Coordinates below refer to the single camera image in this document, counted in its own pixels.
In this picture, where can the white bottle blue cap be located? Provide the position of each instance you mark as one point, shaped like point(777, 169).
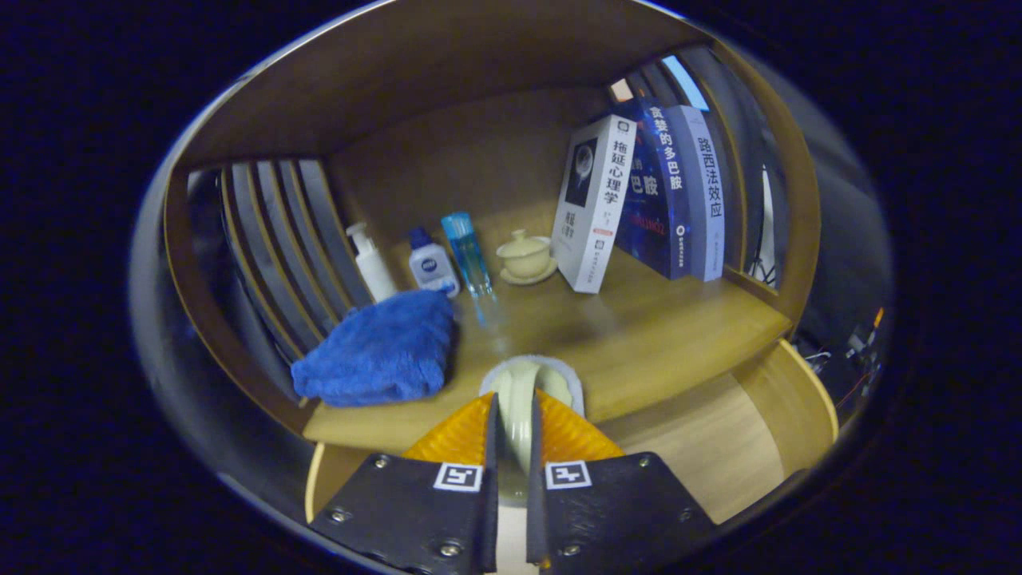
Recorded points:
point(431, 267)

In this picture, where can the blue folded towel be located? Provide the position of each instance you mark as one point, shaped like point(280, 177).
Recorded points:
point(375, 351)

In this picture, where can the dark blue book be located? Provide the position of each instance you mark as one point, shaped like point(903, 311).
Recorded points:
point(659, 208)

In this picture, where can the black clamp orange tip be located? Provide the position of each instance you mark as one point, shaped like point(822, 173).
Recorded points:
point(858, 343)

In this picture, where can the white pump bottle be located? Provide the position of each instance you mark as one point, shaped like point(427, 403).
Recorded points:
point(375, 271)

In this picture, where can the wooden drawer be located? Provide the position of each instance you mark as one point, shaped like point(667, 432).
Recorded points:
point(703, 447)

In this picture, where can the pale green scrub brush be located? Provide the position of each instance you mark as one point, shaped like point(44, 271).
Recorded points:
point(515, 399)

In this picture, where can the grey-blue book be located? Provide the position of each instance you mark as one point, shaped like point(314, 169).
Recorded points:
point(707, 200)

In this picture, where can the wooden cabinet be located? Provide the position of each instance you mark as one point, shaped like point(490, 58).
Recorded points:
point(447, 152)

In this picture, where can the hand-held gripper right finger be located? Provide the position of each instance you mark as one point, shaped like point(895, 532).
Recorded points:
point(535, 519)

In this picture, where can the wooden countertop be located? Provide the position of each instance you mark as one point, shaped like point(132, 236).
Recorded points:
point(639, 335)

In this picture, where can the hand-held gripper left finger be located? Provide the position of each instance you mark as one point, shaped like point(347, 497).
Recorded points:
point(489, 511)

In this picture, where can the white book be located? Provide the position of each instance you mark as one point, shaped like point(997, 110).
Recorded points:
point(595, 208)

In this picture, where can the clear blue bottle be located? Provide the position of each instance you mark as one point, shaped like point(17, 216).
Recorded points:
point(467, 251)

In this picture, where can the beige lidded teacup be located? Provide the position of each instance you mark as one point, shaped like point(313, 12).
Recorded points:
point(525, 257)

